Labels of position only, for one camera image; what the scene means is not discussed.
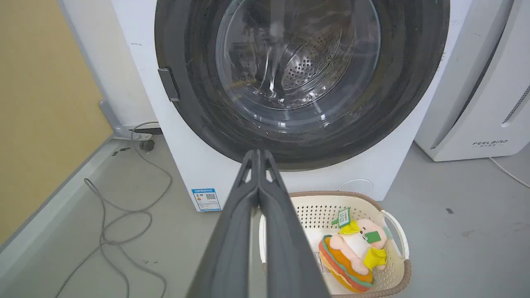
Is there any cream plastic laundry basket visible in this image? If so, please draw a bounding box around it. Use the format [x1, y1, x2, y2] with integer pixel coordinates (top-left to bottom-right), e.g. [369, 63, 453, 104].
[259, 191, 412, 298]

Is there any white front-load washing machine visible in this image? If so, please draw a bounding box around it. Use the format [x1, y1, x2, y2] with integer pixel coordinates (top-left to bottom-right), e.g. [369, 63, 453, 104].
[111, 0, 473, 212]

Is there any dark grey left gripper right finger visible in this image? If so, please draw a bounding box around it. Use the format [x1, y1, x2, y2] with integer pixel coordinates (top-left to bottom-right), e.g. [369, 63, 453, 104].
[258, 149, 331, 298]

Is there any white Feelbird appliance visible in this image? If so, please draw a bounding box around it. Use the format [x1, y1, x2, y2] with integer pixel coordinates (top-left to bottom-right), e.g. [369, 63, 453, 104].
[414, 0, 530, 162]

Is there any white thin cable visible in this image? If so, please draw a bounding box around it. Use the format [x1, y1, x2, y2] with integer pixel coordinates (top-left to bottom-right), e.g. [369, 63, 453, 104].
[489, 156, 530, 189]

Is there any blue energy label sticker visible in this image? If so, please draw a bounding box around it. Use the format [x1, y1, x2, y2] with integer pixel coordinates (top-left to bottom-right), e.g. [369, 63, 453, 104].
[192, 188, 222, 212]

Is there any grey power cable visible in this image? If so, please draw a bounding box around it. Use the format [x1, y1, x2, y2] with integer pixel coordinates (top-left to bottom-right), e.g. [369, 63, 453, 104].
[54, 121, 173, 298]

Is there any pink plush doll toy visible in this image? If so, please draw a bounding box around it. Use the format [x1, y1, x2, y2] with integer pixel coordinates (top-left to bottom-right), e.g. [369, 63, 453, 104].
[318, 207, 393, 293]

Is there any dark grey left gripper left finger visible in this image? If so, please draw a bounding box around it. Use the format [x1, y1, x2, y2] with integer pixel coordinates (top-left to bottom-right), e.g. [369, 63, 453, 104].
[186, 149, 260, 298]

